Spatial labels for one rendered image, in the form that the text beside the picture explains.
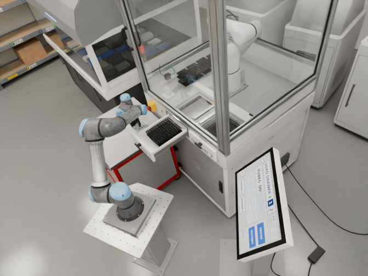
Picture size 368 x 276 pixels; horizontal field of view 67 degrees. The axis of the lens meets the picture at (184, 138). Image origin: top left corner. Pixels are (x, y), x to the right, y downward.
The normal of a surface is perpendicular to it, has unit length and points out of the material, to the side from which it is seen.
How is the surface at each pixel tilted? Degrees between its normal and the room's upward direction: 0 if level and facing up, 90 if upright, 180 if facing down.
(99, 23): 90
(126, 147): 0
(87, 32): 90
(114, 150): 0
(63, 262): 0
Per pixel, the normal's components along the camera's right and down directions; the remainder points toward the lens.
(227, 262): -0.18, -0.67
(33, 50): 0.71, 0.43
